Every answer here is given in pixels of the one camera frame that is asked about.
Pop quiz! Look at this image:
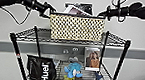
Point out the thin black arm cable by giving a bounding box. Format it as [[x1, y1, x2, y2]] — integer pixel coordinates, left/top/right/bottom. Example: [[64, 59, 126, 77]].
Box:
[[109, 0, 130, 23], [0, 0, 38, 27]]

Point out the black wire shelf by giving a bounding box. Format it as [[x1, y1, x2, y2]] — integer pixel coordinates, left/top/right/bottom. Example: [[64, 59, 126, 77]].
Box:
[[5, 22, 133, 80]]

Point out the pale basket with dark spots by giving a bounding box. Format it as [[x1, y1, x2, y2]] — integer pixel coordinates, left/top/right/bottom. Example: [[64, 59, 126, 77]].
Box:
[[46, 10, 108, 45]]

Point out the black flat pack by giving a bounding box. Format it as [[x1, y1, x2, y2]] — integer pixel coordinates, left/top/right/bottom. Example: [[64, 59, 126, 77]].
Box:
[[68, 1, 94, 18]]

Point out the white flat box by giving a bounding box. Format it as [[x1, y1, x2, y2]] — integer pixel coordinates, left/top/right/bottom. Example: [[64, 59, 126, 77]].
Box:
[[62, 2, 94, 19]]

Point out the long grey wall band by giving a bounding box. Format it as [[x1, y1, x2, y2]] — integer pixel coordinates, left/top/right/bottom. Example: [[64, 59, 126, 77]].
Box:
[[0, 37, 145, 65]]

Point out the black bag with white print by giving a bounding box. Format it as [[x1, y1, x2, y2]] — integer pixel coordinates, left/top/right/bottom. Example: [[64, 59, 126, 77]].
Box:
[[24, 53, 59, 80]]

